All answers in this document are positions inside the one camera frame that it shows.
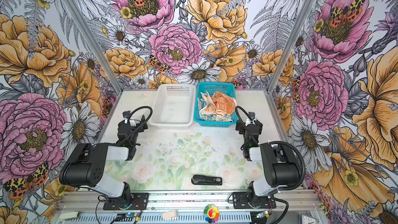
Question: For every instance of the blue patterned towel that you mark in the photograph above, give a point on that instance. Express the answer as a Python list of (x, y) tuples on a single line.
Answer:
[(202, 105)]

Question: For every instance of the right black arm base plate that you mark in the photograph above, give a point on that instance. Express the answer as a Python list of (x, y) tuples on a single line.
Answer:
[(246, 200)]

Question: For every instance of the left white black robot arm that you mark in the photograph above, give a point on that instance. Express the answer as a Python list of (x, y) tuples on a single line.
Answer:
[(85, 167)]

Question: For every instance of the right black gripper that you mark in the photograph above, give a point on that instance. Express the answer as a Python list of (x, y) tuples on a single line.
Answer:
[(247, 127)]

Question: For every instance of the pink eraser block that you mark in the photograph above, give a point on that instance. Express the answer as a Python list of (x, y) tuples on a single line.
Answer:
[(170, 215)]

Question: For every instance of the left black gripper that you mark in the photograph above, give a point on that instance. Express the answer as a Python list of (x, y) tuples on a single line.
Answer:
[(133, 126)]

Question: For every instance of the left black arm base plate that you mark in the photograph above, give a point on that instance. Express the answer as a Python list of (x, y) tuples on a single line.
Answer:
[(135, 201)]

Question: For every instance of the teal plastic basket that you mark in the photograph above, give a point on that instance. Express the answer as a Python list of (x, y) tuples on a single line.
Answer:
[(210, 87)]

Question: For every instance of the white plastic basket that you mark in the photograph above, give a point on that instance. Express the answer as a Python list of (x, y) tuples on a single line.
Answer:
[(173, 107)]

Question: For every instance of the aluminium front rail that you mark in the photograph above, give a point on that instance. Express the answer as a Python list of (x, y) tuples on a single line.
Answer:
[(186, 201)]

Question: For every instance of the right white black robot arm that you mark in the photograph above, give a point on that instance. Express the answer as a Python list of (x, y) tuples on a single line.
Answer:
[(283, 165)]

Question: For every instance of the black stapler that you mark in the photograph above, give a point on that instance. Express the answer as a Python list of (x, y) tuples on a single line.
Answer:
[(206, 180)]

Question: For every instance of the orange rabbit print towel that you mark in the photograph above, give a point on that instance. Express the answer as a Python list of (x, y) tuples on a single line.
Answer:
[(218, 103)]

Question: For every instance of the colourful flower toy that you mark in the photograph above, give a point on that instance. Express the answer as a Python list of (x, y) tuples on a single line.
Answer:
[(211, 214)]

